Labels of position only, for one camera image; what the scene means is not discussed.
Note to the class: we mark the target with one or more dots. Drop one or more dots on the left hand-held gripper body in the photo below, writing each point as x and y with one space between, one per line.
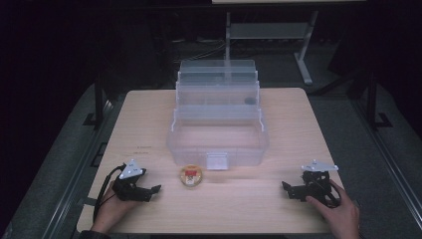
131 186

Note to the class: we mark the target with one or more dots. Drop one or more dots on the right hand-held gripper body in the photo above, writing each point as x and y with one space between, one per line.
315 186

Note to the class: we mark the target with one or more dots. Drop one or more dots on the round yellow red-label container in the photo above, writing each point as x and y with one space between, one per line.
191 175

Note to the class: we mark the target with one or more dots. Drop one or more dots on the clear plastic tiered storage box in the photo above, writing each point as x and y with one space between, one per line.
217 114

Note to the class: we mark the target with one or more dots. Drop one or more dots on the person's left hand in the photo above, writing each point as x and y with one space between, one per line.
111 212

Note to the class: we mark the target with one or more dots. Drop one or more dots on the person's right hand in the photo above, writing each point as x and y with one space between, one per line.
338 214

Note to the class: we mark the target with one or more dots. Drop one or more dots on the grey metal stand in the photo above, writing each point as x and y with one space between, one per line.
270 40

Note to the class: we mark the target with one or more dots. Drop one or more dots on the black metal post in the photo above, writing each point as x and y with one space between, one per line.
99 99
373 103

